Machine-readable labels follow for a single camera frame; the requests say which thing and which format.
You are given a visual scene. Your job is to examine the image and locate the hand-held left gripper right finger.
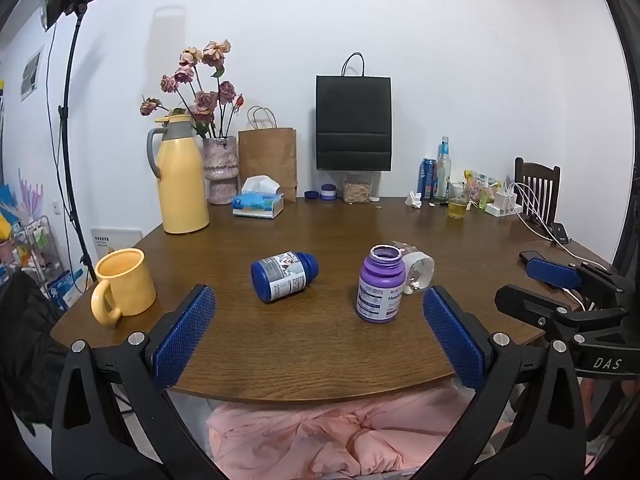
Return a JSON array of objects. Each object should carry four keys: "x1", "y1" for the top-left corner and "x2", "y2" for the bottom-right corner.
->
[{"x1": 417, "y1": 285, "x2": 589, "y2": 480}]

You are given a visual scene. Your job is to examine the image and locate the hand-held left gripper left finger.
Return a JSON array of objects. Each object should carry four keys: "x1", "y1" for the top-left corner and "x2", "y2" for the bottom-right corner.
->
[{"x1": 51, "y1": 284, "x2": 226, "y2": 480}]

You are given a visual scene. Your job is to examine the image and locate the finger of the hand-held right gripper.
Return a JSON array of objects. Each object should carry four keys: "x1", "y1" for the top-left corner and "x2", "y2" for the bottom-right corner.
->
[
  {"x1": 519, "y1": 251, "x2": 626, "y2": 295},
  {"x1": 494, "y1": 284, "x2": 630, "y2": 343}
]

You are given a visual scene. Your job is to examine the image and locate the clear bottle cap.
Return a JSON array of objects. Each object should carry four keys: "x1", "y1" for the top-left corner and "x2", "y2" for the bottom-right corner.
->
[{"x1": 402, "y1": 252, "x2": 435, "y2": 296}]

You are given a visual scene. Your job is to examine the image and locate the yellow mug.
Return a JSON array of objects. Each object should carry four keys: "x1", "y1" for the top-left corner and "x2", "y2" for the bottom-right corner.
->
[{"x1": 90, "y1": 248, "x2": 158, "y2": 328}]

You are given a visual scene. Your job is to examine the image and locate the white power strip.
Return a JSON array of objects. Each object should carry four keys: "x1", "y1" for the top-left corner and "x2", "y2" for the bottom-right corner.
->
[{"x1": 485, "y1": 183, "x2": 521, "y2": 219}]

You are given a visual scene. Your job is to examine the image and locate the dark wooden chair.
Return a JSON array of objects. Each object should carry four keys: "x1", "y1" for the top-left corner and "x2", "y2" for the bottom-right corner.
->
[{"x1": 513, "y1": 157, "x2": 561, "y2": 226}]

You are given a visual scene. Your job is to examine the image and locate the purple pill bottle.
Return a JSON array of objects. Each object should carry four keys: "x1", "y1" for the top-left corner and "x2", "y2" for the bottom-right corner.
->
[{"x1": 356, "y1": 245, "x2": 406, "y2": 323}]

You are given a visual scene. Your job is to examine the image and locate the blue pill bottle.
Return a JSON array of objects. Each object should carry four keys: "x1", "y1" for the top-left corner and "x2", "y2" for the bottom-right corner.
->
[{"x1": 250, "y1": 252, "x2": 320, "y2": 304}]

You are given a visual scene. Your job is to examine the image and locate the colourful snack packets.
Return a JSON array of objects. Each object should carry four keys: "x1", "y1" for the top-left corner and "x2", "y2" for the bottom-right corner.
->
[{"x1": 462, "y1": 169, "x2": 502, "y2": 210}]

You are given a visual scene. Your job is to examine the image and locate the white flat box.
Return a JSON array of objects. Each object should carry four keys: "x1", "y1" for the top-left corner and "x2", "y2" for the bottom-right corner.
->
[{"x1": 90, "y1": 227, "x2": 144, "y2": 267}]

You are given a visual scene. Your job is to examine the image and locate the glass of yellow drink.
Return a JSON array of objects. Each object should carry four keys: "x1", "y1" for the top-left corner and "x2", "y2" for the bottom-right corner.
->
[{"x1": 447, "y1": 182, "x2": 470, "y2": 220}]

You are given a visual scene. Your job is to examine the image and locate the blue paper pack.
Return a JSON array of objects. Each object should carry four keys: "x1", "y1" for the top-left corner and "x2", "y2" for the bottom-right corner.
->
[{"x1": 46, "y1": 269, "x2": 87, "y2": 312}]

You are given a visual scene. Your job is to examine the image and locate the pink cloth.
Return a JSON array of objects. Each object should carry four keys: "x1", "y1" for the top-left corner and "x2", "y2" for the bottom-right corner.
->
[{"x1": 205, "y1": 386, "x2": 512, "y2": 480}]

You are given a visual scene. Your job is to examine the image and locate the yellow thermos jug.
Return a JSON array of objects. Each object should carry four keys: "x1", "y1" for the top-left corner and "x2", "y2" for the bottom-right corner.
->
[{"x1": 146, "y1": 114, "x2": 211, "y2": 235}]

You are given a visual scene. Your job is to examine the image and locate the clear glass bottle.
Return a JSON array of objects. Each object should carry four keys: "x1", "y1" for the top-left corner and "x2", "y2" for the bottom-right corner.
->
[{"x1": 435, "y1": 136, "x2": 453, "y2": 202}]

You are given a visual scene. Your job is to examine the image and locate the blue tissue box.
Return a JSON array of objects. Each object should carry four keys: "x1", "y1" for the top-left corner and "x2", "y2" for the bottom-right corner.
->
[{"x1": 231, "y1": 175, "x2": 285, "y2": 220}]

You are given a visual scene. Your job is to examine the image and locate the blue drink can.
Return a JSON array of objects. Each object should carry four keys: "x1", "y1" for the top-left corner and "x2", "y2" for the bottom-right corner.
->
[{"x1": 417, "y1": 158, "x2": 439, "y2": 199}]

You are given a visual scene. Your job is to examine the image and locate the pink speckled vase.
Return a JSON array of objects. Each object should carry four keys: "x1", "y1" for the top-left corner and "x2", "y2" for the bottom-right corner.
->
[{"x1": 202, "y1": 136, "x2": 239, "y2": 206}]

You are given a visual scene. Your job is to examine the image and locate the clear snack container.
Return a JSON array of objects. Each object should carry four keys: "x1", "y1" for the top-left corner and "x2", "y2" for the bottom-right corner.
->
[{"x1": 342, "y1": 170, "x2": 375, "y2": 204}]

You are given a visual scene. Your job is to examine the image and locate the brown paper bag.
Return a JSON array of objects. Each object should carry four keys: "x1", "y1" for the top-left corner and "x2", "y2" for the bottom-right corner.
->
[{"x1": 237, "y1": 106, "x2": 299, "y2": 204}]

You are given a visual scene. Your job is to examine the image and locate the black light stand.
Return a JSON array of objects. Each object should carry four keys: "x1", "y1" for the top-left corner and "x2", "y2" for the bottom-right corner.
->
[{"x1": 54, "y1": 10, "x2": 99, "y2": 284}]

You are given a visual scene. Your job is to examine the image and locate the dried pink roses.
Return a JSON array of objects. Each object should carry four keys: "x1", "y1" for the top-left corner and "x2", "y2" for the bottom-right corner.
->
[{"x1": 139, "y1": 39, "x2": 246, "y2": 140}]

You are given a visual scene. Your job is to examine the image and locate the black paper bag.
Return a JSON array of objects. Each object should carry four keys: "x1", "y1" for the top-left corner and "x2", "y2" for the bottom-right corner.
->
[{"x1": 315, "y1": 52, "x2": 392, "y2": 172}]

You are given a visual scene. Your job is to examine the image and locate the white charging cables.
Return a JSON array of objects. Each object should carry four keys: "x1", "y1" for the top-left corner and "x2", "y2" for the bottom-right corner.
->
[{"x1": 504, "y1": 182, "x2": 608, "y2": 313}]

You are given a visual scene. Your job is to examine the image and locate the wire storage rack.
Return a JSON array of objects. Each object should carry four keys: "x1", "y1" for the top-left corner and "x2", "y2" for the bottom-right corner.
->
[{"x1": 9, "y1": 215, "x2": 67, "y2": 282}]

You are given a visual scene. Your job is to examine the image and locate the white wall vent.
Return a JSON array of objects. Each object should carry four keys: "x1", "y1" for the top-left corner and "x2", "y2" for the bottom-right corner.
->
[{"x1": 20, "y1": 44, "x2": 46, "y2": 102}]

